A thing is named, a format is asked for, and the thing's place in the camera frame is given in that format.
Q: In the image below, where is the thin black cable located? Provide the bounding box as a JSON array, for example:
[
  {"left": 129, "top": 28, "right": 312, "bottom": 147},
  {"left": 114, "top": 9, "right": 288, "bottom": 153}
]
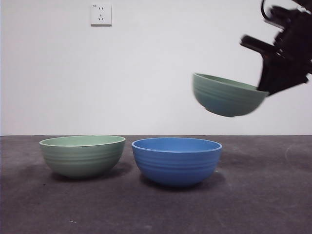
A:
[{"left": 260, "top": 0, "right": 268, "bottom": 19}]

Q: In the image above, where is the blue ribbed bowl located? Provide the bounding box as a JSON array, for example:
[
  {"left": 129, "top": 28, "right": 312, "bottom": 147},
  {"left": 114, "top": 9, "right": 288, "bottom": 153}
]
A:
[{"left": 131, "top": 137, "right": 223, "bottom": 188}]

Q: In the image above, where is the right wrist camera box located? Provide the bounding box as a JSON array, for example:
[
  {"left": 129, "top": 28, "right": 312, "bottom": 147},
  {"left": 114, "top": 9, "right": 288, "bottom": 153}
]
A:
[{"left": 264, "top": 6, "right": 291, "bottom": 29}]

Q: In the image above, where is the green ribbed bowl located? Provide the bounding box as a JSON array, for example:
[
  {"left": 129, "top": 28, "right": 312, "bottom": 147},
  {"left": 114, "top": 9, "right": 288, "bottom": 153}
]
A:
[
  {"left": 192, "top": 72, "right": 270, "bottom": 118},
  {"left": 39, "top": 135, "right": 126, "bottom": 180}
]

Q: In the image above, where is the white wall socket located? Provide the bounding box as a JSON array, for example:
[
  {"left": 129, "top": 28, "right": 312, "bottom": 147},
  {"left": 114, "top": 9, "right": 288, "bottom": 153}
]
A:
[{"left": 91, "top": 2, "right": 113, "bottom": 27}]

